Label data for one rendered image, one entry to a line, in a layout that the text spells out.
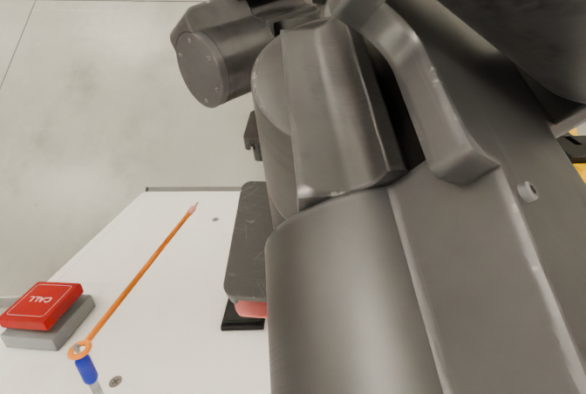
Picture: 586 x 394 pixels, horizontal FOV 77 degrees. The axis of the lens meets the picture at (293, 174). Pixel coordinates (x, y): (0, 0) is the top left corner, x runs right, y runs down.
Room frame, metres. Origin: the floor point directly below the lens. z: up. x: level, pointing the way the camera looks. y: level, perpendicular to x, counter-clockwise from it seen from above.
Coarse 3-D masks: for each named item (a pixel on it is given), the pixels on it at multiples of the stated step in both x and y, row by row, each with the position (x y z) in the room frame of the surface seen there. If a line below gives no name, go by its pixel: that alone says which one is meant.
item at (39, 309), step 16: (32, 288) 0.15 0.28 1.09; (48, 288) 0.15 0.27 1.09; (64, 288) 0.14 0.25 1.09; (80, 288) 0.13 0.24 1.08; (16, 304) 0.14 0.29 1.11; (32, 304) 0.13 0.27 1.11; (48, 304) 0.12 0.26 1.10; (64, 304) 0.12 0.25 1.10; (0, 320) 0.13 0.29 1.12; (16, 320) 0.12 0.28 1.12; (32, 320) 0.11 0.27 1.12; (48, 320) 0.11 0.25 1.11
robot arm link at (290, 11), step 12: (288, 0) 0.22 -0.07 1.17; (300, 0) 0.22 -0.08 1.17; (252, 12) 0.21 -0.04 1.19; (264, 12) 0.21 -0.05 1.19; (276, 12) 0.21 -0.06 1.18; (288, 12) 0.20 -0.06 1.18; (300, 12) 0.20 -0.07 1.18; (312, 12) 0.20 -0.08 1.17; (276, 24) 0.20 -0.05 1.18; (288, 24) 0.20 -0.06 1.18
